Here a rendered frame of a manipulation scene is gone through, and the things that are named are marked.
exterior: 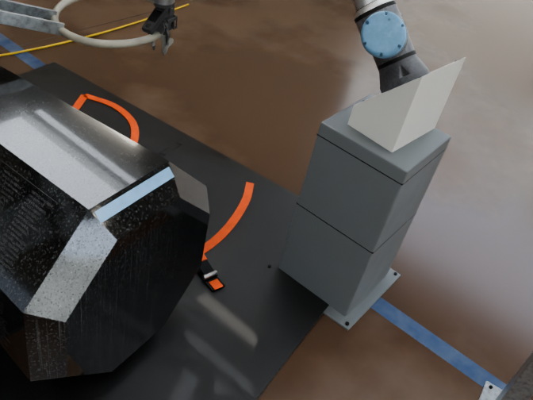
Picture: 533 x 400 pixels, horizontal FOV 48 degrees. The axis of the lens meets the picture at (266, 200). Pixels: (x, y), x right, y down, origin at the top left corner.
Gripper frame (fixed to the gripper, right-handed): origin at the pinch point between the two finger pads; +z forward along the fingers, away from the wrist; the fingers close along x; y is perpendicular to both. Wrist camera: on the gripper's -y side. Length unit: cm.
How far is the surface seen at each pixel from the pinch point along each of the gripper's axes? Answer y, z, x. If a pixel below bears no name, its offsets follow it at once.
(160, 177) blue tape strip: -56, 5, -48
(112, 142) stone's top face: -55, 2, -26
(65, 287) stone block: -98, 20, -48
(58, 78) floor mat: 53, 90, 122
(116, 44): -17.6, -6.9, 5.5
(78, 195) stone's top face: -81, 1, -38
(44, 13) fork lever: -21.2, -7.6, 40.1
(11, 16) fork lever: -38, -13, 37
